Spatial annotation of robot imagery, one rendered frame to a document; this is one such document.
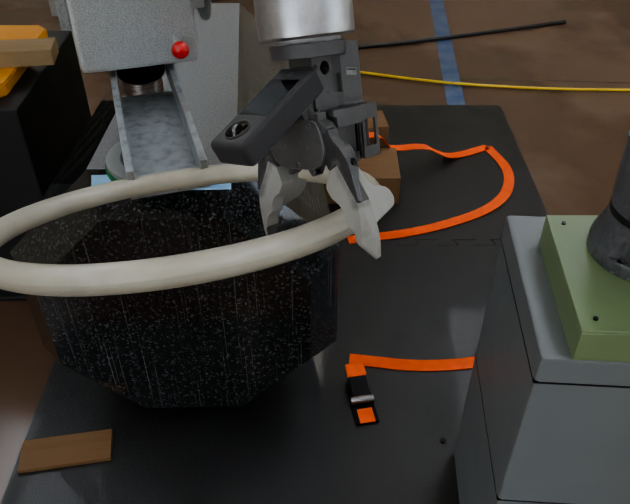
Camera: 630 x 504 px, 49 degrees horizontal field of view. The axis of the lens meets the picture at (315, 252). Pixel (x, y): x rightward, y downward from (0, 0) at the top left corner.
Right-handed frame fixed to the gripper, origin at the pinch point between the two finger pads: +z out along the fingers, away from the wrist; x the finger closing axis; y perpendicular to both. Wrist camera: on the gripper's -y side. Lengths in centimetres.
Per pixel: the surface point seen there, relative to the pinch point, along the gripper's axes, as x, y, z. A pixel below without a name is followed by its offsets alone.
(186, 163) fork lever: 46.4, 18.0, -2.8
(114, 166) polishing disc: 88, 28, 2
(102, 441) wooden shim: 124, 26, 83
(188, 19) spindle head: 62, 34, -25
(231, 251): 1.0, -9.4, -2.8
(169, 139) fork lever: 54, 21, -6
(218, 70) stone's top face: 116, 81, -13
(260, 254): -0.3, -7.2, -2.0
